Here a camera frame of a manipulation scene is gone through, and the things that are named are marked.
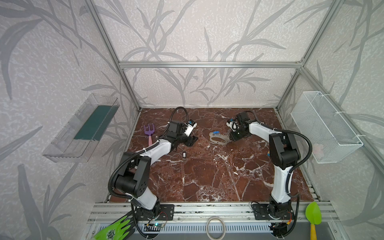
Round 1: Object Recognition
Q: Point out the steel perforated key holder plate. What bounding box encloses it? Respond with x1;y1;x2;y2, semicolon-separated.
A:
209;132;231;146

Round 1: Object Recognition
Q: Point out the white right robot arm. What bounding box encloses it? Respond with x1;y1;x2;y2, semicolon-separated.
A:
227;112;301;219

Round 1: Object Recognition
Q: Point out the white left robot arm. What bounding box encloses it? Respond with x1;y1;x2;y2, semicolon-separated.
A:
108;120;198;211

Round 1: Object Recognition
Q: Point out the purple pink garden fork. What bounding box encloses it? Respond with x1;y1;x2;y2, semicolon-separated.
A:
144;124;155;146

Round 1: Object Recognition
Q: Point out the green yellow toy shovel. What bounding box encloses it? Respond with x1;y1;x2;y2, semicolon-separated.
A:
305;202;322;240

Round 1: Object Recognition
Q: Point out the green black work glove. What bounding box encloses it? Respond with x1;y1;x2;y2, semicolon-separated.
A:
92;211;136;240

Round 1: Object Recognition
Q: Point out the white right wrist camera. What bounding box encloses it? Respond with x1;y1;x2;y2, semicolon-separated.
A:
227;119;240;132

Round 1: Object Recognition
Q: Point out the white wire mesh basket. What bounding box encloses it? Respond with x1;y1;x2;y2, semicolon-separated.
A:
291;91;364;164

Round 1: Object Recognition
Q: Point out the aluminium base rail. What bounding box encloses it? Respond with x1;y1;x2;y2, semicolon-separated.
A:
80;202;349;240

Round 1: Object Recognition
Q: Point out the grey cable loop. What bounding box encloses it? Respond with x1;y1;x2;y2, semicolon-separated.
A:
206;216;227;240

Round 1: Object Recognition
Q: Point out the clear plastic wall shelf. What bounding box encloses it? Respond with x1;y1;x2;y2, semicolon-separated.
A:
43;94;120;163

